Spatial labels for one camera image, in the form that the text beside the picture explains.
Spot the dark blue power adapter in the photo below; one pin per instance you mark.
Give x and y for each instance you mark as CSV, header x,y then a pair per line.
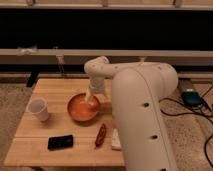
x,y
191,98

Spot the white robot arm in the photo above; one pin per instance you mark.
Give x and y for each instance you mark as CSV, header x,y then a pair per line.
x,y
136,90

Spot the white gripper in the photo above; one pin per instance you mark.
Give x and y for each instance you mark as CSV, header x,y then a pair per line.
x,y
97,86

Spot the black rectangular object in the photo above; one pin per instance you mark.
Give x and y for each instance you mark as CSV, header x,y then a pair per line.
x,y
60,142

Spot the wooden table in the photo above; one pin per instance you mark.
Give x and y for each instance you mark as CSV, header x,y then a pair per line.
x,y
29,145

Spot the orange ceramic bowl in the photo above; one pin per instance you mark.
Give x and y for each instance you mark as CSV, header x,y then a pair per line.
x,y
81,110

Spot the small white object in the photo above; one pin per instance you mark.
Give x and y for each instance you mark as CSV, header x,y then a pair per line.
x,y
115,141

